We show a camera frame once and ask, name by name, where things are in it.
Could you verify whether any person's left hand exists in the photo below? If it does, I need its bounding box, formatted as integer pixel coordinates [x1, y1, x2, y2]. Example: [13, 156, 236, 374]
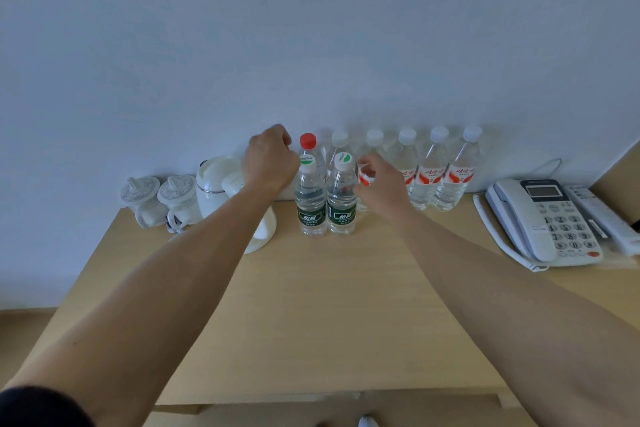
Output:
[242, 123, 301, 197]

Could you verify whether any green-label water bottle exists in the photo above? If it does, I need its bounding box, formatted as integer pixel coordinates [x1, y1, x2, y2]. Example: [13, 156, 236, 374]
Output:
[325, 152, 359, 236]
[293, 153, 329, 236]

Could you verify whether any grey remote control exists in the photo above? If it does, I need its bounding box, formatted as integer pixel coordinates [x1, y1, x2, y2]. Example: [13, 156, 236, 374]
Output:
[565, 183, 640, 256]

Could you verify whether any white electric kettle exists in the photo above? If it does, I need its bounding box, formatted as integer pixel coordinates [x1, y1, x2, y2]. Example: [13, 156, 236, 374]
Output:
[195, 156, 277, 255]

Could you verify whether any grey desk telephone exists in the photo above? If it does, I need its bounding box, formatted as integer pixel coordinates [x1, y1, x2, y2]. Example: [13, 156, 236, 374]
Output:
[485, 179, 603, 268]

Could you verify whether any thin white cable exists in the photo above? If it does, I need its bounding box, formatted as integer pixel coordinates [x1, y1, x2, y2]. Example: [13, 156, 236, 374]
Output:
[525, 157, 563, 182]

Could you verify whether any wooden table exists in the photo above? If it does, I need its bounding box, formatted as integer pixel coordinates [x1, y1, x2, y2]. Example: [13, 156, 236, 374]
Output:
[0, 191, 640, 427]

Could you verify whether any red-cap water bottle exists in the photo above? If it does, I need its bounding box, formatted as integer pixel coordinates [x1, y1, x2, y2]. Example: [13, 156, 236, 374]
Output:
[299, 133, 329, 182]

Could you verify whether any person's right hand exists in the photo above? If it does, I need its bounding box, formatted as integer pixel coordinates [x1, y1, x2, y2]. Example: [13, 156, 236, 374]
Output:
[353, 153, 416, 222]

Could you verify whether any black t-shirt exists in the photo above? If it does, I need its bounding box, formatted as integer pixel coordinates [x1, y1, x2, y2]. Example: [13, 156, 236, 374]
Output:
[0, 386, 96, 427]

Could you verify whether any person's right forearm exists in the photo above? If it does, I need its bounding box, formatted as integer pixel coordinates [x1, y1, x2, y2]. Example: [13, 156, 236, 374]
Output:
[395, 206, 640, 427]

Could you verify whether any person's left forearm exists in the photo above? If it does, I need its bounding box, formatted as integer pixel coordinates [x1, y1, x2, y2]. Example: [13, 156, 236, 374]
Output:
[0, 181, 281, 427]

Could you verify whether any white telephone handset cord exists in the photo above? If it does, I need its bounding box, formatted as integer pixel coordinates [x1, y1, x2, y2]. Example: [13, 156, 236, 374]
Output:
[472, 193, 549, 272]

